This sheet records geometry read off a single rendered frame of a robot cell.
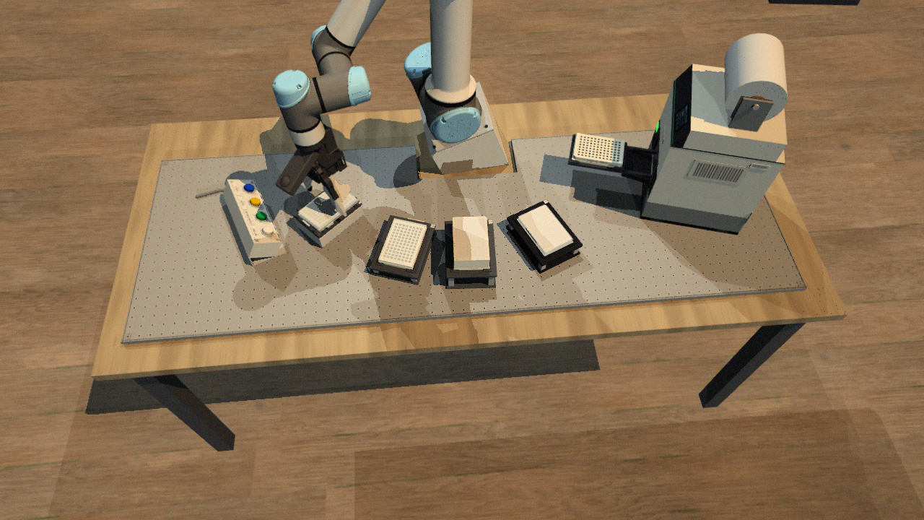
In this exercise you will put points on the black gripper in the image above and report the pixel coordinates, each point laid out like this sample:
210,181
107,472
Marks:
329,157

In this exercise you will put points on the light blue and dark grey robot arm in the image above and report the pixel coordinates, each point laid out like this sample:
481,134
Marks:
439,72

